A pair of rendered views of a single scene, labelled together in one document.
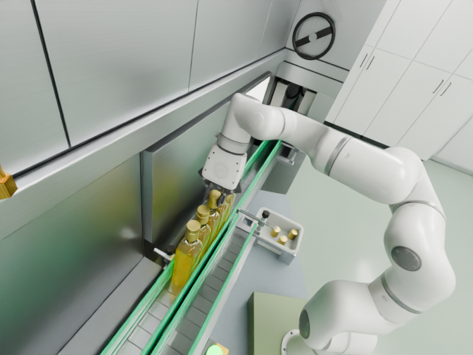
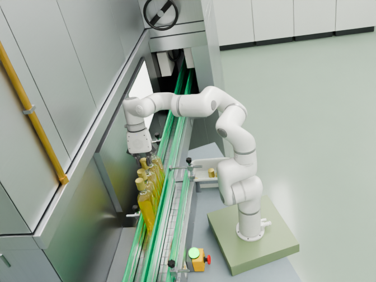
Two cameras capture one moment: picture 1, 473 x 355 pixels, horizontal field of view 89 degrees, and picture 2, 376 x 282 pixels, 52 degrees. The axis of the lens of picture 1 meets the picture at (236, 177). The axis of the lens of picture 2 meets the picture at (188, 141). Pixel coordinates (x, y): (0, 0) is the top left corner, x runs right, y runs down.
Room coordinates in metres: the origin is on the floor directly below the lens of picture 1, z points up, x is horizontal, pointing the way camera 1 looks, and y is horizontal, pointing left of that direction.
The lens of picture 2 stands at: (-0.85, -0.18, 2.16)
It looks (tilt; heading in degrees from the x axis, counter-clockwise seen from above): 35 degrees down; 1
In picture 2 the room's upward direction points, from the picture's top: 13 degrees counter-clockwise
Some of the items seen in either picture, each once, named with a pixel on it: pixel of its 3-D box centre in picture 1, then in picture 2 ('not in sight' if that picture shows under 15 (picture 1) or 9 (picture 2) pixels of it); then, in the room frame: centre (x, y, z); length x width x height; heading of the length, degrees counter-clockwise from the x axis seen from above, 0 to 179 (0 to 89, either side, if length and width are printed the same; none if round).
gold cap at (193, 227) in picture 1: (192, 230); (140, 183); (0.37, 0.07, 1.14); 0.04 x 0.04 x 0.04
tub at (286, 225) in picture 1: (274, 233); (211, 174); (0.73, -0.25, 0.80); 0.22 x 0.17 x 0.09; 77
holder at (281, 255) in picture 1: (268, 232); (206, 175); (0.74, -0.22, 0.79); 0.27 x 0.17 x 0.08; 77
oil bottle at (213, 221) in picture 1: (205, 233); (153, 191); (0.48, 0.04, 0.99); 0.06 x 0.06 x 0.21; 78
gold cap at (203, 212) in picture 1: (202, 214); (142, 174); (0.43, 0.06, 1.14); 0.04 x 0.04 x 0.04
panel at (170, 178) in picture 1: (223, 135); (132, 124); (0.84, 0.10, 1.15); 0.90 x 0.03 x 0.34; 167
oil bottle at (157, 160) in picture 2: (222, 211); (158, 174); (0.60, 0.01, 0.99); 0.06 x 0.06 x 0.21; 77
